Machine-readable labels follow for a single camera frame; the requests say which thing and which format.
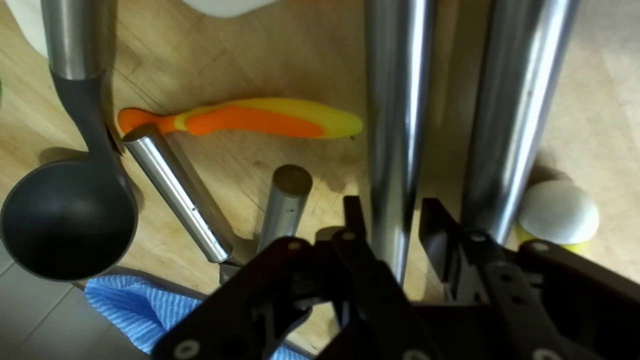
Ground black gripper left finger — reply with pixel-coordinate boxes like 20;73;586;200
150;194;409;360

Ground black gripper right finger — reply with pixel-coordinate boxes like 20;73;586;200
420;198;640;360

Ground metal tongs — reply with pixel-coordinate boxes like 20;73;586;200
122;125;316;286

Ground blue cloth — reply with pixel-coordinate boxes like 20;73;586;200
83;266;310;360

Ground orange yellow peeler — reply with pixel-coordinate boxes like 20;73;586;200
117;96;367;142

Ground steel scoop yellow handle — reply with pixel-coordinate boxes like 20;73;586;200
515;175;602;256

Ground black ladle steel handle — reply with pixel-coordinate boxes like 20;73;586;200
0;0;141;281

